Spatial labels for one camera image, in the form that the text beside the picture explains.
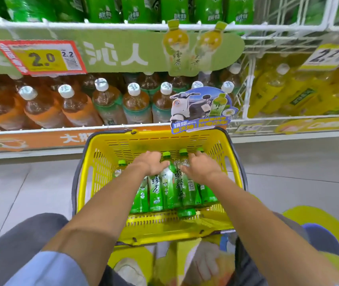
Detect pile of green bottles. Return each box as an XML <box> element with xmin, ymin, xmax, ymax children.
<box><xmin>113</xmin><ymin>147</ymin><xmax>218</xmax><ymax>218</ymax></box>

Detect row of green shelf bottles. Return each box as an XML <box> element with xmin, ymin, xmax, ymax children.
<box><xmin>0</xmin><ymin>0</ymin><xmax>255</xmax><ymax>25</ymax></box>

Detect person's right forearm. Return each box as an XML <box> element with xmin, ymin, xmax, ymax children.
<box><xmin>210</xmin><ymin>173</ymin><xmax>339</xmax><ymax>286</ymax></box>

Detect white shoe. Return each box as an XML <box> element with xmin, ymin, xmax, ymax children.
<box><xmin>184</xmin><ymin>242</ymin><xmax>222</xmax><ymax>285</ymax></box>
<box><xmin>113</xmin><ymin>258</ymin><xmax>148</xmax><ymax>286</ymax></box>

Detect green shelf banner sign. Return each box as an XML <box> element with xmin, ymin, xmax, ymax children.
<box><xmin>0</xmin><ymin>20</ymin><xmax>245</xmax><ymax>77</ymax></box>

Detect person's left hand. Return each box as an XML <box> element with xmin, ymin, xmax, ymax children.
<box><xmin>131</xmin><ymin>151</ymin><xmax>170</xmax><ymax>177</ymax></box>

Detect green tea drink bottle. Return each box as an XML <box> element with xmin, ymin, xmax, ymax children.
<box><xmin>148</xmin><ymin>174</ymin><xmax>165</xmax><ymax>212</ymax></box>
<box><xmin>177</xmin><ymin>148</ymin><xmax>202</xmax><ymax>208</ymax></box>

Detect white wire shelf rack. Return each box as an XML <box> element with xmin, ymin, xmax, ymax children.
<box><xmin>0</xmin><ymin>0</ymin><xmax>339</xmax><ymax>137</ymax></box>

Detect light blue shirt sleeve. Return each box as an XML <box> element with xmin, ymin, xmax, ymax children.
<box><xmin>4</xmin><ymin>251</ymin><xmax>90</xmax><ymax>286</ymax></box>

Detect person's right hand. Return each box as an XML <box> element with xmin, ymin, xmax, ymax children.
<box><xmin>179</xmin><ymin>151</ymin><xmax>227</xmax><ymax>186</ymax></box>

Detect row of teal-label tea bottles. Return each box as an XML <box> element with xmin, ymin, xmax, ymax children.
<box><xmin>81</xmin><ymin>63</ymin><xmax>243</xmax><ymax>126</ymax></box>

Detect scooter promotion card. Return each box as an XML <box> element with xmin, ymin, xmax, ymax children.
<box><xmin>169</xmin><ymin>86</ymin><xmax>233</xmax><ymax>134</ymax></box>

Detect grey trousers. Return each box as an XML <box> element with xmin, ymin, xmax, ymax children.
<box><xmin>0</xmin><ymin>212</ymin><xmax>311</xmax><ymax>286</ymax></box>

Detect person's left forearm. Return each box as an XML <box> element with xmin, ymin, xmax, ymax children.
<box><xmin>42</xmin><ymin>164</ymin><xmax>148</xmax><ymax>286</ymax></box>

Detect row of yellow drink bottles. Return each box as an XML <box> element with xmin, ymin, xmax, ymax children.
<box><xmin>247</xmin><ymin>53</ymin><xmax>339</xmax><ymax>119</ymax></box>

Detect row of orange-label tea bottles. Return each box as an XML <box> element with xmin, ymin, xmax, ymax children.
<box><xmin>0</xmin><ymin>74</ymin><xmax>104</xmax><ymax>132</ymax></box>

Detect red and yellow price tag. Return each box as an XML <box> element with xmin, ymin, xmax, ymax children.
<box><xmin>0</xmin><ymin>40</ymin><xmax>87</xmax><ymax>76</ymax></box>

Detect yellow and white price tag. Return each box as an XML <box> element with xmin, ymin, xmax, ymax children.
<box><xmin>298</xmin><ymin>43</ymin><xmax>339</xmax><ymax>71</ymax></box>

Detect yellow plastic shopping basket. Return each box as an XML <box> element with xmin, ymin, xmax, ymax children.
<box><xmin>77</xmin><ymin>128</ymin><xmax>244</xmax><ymax>247</ymax></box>

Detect yellow and blue floor sticker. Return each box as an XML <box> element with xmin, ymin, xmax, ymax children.
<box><xmin>282</xmin><ymin>205</ymin><xmax>339</xmax><ymax>286</ymax></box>

